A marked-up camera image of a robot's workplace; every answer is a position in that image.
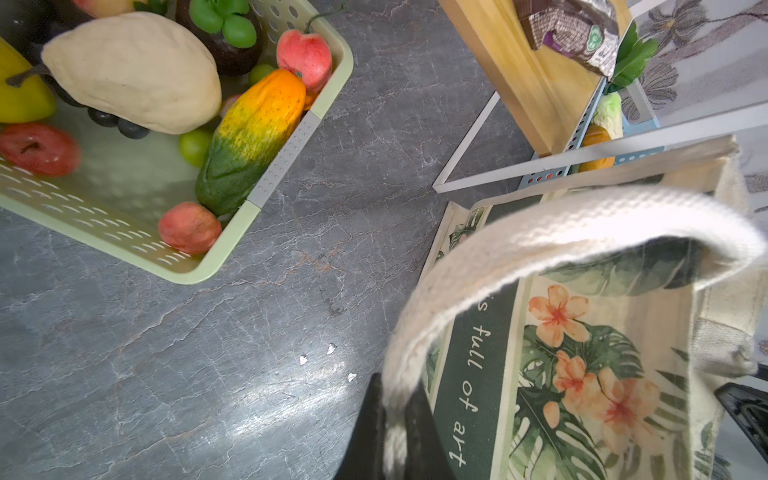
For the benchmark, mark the orange green papaya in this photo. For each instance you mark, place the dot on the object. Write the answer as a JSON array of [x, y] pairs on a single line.
[[248, 139]]

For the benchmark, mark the dark brown avocado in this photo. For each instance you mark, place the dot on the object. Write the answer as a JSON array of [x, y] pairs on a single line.
[[230, 60]]

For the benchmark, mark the green leafy vegetable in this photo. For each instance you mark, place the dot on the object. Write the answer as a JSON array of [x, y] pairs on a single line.
[[633, 57]]

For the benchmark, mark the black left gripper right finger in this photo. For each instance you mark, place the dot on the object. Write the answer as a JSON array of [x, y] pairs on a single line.
[[426, 459]]

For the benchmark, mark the flat red fruit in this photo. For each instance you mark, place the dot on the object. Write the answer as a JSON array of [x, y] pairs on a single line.
[[40, 148]]

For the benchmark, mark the white shelf rack with wood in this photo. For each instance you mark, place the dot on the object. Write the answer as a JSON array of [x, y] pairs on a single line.
[[547, 96]]

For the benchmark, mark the dark purple grape bunch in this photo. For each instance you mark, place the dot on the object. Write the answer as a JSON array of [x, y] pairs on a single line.
[[126, 128]]

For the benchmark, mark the light blue vegetable basket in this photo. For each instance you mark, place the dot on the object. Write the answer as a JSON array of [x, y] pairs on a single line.
[[644, 121]]

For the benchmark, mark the white radish vegetable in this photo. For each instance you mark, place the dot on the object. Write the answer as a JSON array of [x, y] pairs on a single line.
[[608, 115]]

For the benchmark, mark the yellow mango left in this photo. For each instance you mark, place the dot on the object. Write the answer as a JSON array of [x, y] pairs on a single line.
[[32, 101]]

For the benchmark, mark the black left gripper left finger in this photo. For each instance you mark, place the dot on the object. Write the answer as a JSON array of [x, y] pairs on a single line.
[[363, 458]]

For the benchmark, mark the green grapes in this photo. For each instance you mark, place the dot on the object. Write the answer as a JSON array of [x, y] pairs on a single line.
[[228, 17]]

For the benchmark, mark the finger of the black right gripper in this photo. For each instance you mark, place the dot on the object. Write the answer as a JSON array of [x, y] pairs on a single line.
[[747, 406]]

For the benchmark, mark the pale yellow pear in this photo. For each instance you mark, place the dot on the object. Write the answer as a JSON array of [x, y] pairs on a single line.
[[140, 67]]

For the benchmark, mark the cream canvas grocery bag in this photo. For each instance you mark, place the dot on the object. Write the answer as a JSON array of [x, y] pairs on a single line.
[[579, 329]]

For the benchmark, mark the pale green perforated fruit basket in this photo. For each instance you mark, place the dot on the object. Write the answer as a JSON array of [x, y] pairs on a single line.
[[115, 199]]

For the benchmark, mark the small pink peach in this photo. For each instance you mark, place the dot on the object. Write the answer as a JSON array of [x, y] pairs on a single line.
[[190, 228]]

